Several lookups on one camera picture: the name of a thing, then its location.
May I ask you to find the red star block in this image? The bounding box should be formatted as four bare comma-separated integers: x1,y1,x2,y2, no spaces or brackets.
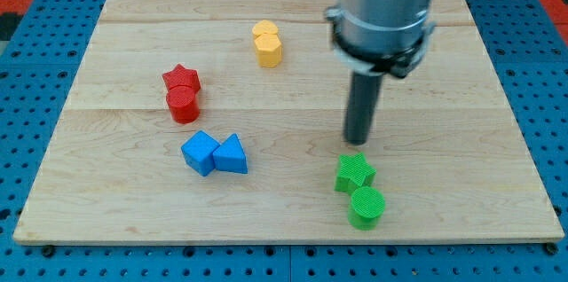
162,64,201,92

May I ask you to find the green star block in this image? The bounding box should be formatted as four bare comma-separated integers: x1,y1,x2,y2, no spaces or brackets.
334,153,376,195

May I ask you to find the red cylinder block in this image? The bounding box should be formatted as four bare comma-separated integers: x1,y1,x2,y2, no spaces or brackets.
166,85,200,124

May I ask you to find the light wooden board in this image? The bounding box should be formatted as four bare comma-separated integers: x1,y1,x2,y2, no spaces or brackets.
13,0,564,246

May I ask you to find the green cylinder block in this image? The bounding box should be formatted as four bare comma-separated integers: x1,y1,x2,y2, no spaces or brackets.
347,186,386,231

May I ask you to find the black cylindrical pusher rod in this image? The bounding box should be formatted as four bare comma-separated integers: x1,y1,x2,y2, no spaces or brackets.
343,73,383,145

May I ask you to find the blue triangle block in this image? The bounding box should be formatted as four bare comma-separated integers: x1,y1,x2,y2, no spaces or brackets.
213,133,249,174

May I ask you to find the blue cube block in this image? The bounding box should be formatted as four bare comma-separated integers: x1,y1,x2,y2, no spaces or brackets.
181,130,220,176

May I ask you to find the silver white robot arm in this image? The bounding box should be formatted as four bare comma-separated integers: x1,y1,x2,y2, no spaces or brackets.
326,0,434,79

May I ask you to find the yellow hexagon block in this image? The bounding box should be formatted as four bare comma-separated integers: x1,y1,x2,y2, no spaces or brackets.
254,34,283,68

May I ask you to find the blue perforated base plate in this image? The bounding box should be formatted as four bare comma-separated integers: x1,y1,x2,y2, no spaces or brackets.
1,0,567,281

